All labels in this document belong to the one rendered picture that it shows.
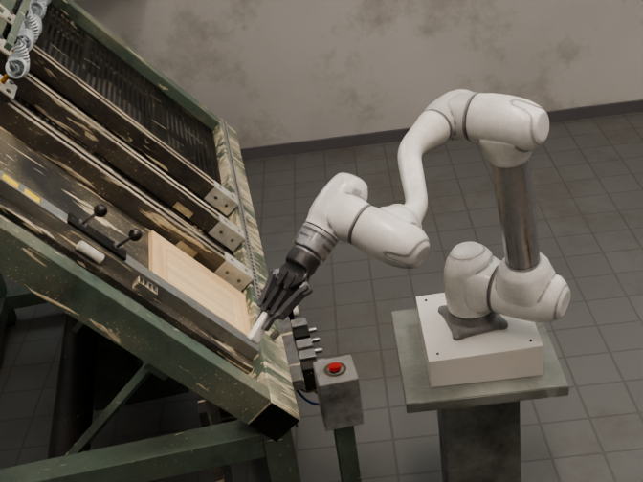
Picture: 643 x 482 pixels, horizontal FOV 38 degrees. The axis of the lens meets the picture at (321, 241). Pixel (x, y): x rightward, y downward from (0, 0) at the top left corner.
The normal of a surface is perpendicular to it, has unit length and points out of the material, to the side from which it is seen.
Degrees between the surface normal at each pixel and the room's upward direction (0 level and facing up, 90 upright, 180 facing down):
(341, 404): 90
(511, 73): 90
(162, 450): 0
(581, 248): 0
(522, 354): 90
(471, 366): 90
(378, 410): 0
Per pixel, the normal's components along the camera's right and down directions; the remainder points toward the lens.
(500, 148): -0.42, 0.71
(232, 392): 0.17, 0.49
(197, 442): -0.12, -0.85
